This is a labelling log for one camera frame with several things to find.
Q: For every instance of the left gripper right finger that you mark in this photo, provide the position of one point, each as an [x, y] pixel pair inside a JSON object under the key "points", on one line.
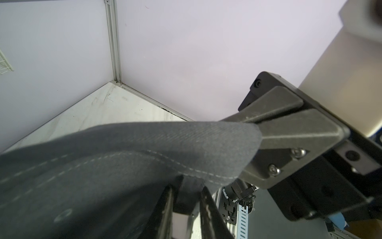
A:
{"points": [[212, 224]]}

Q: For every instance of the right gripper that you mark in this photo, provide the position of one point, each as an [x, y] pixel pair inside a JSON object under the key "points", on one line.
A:
{"points": [[312, 163]]}

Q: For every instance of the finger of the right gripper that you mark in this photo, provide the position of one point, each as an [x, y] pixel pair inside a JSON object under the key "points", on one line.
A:
{"points": [[275, 102]]}

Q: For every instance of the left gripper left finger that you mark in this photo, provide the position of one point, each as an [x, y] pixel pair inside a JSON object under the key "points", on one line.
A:
{"points": [[159, 225]]}

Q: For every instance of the dark grey baseball cap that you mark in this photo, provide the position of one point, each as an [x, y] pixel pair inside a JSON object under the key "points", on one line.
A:
{"points": [[104, 182]]}

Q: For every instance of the blue cloth under table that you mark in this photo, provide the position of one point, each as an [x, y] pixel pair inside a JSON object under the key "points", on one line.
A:
{"points": [[338, 220]]}

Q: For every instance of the beige cloth under table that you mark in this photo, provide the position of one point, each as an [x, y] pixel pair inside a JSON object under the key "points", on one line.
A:
{"points": [[366, 229]]}

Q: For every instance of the white wire wall basket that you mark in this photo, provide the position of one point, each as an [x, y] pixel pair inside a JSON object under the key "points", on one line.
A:
{"points": [[5, 66]]}

